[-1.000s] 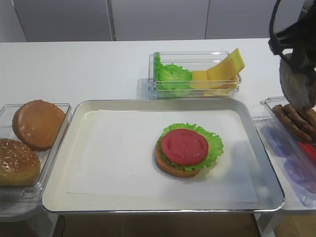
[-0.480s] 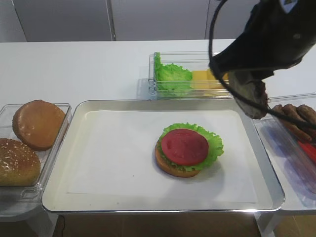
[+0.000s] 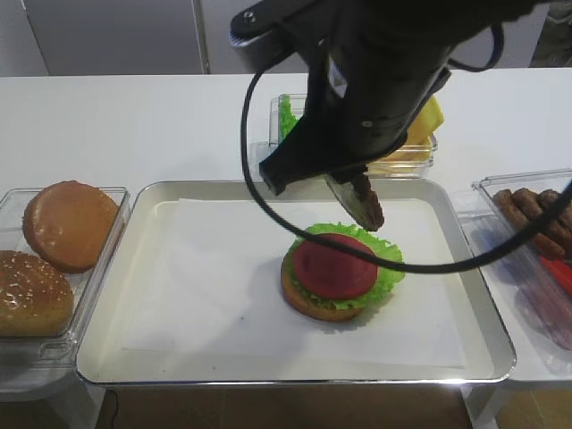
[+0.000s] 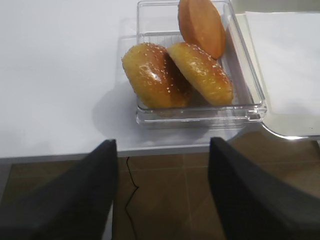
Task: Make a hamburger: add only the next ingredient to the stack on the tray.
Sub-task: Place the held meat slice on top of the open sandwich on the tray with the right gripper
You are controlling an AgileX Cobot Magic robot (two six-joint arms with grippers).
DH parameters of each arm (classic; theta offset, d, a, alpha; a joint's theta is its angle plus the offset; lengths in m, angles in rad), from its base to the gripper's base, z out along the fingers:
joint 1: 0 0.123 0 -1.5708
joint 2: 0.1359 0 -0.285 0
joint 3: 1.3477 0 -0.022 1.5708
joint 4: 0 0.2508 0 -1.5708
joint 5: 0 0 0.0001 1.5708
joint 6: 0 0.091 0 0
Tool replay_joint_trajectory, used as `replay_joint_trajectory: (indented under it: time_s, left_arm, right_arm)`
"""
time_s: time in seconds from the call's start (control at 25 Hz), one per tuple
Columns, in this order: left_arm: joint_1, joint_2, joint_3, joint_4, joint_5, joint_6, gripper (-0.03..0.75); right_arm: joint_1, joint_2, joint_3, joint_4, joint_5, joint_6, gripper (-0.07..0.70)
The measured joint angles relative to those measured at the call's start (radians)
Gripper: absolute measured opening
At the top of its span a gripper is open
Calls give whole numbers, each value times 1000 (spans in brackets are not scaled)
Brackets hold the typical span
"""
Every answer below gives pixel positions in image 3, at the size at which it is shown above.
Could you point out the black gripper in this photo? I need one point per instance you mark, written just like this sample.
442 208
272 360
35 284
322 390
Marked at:
372 77

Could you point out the brown meat patty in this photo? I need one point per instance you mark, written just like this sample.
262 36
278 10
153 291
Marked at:
374 208
547 247
548 197
526 201

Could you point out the clear container with lettuce and cheese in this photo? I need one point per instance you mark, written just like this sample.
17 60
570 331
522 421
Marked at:
405 162

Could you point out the leaning yellow cheese slice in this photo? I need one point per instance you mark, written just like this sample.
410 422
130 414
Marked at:
427 121

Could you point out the red tomato slice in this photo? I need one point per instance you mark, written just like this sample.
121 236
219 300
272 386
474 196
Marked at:
331 274

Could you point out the green lettuce in container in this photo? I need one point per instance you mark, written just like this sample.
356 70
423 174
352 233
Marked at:
287 120

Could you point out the green lettuce leaf on bun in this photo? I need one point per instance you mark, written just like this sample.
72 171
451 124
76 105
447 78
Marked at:
358 238

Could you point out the bottom burger bun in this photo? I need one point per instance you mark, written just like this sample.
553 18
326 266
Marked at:
294 297

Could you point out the silver metal tray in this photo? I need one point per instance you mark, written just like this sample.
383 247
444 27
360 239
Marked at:
104 358

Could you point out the red tomato slices in container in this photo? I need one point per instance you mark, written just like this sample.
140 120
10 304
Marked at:
560 271

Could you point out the plain brown bun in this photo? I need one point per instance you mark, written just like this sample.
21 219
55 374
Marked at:
67 224

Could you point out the sesame seed bun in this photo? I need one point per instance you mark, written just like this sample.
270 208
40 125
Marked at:
36 300

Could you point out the clear bun container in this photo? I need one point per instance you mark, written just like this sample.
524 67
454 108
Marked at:
58 350

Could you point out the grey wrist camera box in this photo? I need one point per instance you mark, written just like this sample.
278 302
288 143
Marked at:
259 44

